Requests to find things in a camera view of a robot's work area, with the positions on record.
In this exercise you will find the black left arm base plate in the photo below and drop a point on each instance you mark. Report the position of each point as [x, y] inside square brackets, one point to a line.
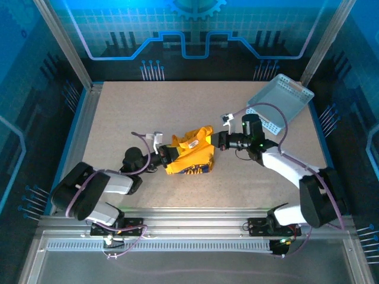
[134, 226]

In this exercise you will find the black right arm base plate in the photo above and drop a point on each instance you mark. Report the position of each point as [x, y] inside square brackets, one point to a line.
[257, 226]

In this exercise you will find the aluminium mounting rail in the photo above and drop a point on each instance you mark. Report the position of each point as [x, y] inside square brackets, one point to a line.
[192, 220]

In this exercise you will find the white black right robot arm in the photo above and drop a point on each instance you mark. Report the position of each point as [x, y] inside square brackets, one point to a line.
[319, 198]

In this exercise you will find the aluminium side rail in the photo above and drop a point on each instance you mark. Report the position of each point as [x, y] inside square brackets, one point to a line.
[89, 102]

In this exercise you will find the yellow t-shirt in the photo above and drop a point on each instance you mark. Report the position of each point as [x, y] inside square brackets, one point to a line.
[192, 159]

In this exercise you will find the small black connector box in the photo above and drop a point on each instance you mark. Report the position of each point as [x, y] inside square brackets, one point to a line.
[278, 250]

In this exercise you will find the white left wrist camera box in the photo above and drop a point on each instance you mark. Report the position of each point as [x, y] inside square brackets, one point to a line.
[155, 139]

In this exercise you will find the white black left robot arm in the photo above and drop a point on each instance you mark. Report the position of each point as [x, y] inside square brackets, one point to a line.
[80, 192]

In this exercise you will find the clear acrylic panel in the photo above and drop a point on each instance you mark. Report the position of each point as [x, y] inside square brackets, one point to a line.
[189, 269]

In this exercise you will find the light blue plastic basket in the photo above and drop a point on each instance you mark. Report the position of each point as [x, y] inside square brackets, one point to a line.
[281, 100]

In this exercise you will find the aluminium frame post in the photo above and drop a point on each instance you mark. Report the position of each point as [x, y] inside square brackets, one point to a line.
[66, 47]
[325, 44]

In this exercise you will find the small white connector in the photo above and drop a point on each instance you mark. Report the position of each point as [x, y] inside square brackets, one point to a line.
[108, 241]

